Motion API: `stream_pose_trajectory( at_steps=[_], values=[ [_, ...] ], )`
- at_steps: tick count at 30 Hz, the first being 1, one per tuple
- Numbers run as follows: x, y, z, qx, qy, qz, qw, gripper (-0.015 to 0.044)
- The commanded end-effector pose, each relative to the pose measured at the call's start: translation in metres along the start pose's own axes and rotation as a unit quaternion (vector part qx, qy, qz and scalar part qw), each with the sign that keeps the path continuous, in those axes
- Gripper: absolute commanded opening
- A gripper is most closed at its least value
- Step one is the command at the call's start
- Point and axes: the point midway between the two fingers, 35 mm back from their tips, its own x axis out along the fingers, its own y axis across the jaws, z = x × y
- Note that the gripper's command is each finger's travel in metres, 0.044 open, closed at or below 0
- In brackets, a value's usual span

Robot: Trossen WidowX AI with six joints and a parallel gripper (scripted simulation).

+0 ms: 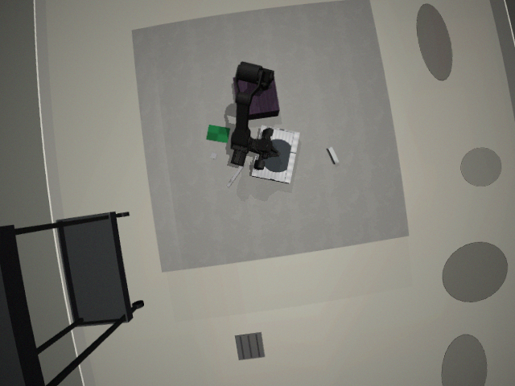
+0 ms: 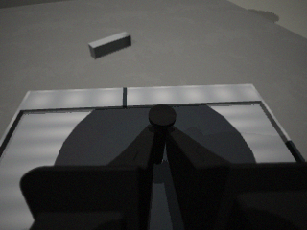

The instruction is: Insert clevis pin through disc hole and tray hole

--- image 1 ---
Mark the dark grey round disc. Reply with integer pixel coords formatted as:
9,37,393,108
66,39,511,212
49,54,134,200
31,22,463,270
262,138,291,172

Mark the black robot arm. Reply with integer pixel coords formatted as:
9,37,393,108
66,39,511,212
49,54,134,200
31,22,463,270
231,61,274,166

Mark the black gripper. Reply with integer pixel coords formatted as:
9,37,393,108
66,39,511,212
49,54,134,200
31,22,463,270
249,128,279,170

